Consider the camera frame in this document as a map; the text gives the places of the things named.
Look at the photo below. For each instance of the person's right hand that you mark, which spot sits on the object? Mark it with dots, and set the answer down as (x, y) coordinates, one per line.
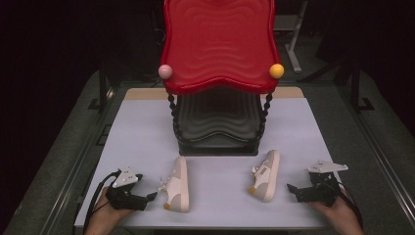
(342, 218)

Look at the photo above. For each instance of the white metal stand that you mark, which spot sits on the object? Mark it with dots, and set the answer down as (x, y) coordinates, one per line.
(293, 49)

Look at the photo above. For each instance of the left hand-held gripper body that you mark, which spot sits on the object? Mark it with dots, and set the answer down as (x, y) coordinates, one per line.
(125, 196)

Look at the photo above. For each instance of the black metal stand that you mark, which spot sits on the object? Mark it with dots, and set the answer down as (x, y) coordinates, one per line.
(356, 88)
(102, 88)

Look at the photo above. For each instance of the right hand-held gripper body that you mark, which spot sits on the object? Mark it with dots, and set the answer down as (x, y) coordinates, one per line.
(321, 192)

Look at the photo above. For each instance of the person's left hand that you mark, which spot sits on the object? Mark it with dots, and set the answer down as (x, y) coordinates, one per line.
(106, 218)

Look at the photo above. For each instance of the white sneaker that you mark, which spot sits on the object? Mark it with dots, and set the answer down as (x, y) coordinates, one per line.
(179, 187)
(268, 178)

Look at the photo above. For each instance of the red and black shoe rack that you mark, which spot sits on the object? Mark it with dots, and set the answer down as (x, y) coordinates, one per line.
(218, 42)

